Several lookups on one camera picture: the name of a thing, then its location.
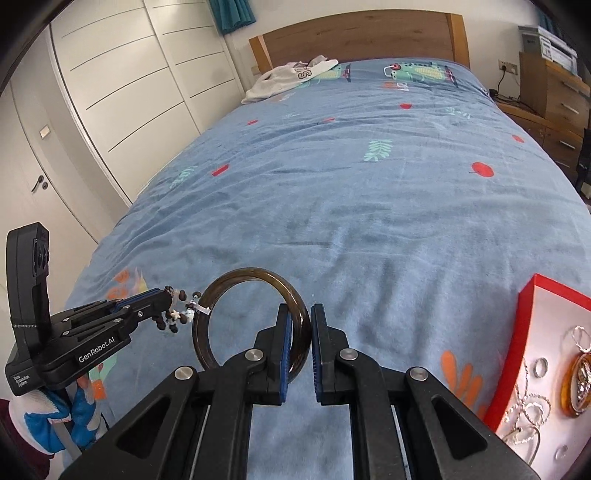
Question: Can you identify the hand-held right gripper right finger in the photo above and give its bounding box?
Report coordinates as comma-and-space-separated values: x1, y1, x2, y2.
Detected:
310, 302, 541, 480

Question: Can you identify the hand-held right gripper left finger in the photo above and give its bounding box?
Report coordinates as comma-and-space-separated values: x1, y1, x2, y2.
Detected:
60, 303, 294, 480

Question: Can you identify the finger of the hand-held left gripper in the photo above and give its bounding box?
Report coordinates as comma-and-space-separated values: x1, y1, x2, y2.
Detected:
62, 287, 177, 343
51, 287, 163, 330

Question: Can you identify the brown beaded bracelet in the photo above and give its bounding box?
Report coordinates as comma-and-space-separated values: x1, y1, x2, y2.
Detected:
156, 285, 204, 334

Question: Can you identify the dark brown bangle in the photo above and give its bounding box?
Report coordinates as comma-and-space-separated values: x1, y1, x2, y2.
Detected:
191, 267, 311, 386

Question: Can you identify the red jewelry box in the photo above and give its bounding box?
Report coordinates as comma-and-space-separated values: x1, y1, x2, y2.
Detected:
482, 273, 591, 480

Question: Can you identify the silver bead chain necklace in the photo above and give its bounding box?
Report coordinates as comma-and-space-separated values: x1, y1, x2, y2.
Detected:
502, 355, 553, 428

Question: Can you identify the thin metal bangle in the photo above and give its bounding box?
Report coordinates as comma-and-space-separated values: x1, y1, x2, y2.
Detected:
500, 424, 542, 466

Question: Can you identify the amber translucent bangle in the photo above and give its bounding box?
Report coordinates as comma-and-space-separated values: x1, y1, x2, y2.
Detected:
561, 353, 591, 418

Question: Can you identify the silver twisted bracelet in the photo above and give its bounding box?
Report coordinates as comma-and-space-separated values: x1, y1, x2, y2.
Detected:
560, 324, 591, 355

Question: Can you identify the person's left forearm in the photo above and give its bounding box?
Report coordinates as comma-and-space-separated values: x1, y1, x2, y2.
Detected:
0, 399, 49, 478

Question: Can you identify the person's left hand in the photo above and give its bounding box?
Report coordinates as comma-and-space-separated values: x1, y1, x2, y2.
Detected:
11, 376, 109, 455

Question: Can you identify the white door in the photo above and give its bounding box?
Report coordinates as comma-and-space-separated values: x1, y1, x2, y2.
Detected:
0, 78, 100, 296

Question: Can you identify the printed blue blanket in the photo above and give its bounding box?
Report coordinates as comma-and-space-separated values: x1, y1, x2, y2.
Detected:
65, 58, 591, 480

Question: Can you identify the white wardrobe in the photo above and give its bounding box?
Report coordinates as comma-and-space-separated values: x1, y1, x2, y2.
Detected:
48, 0, 245, 210

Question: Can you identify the white garment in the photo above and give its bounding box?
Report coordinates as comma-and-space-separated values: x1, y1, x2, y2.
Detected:
241, 55, 340, 104

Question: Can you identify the teal curtain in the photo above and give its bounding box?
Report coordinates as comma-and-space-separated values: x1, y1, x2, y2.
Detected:
207, 0, 257, 35

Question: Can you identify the wooden headboard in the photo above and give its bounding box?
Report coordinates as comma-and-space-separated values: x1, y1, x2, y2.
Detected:
248, 12, 471, 75

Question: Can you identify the black object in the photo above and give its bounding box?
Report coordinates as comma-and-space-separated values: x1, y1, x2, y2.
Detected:
575, 138, 591, 199

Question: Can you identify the white printer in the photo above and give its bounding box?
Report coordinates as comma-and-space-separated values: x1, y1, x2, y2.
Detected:
517, 24, 579, 77

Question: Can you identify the black cable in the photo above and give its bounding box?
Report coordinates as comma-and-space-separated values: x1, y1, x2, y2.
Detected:
488, 69, 522, 104

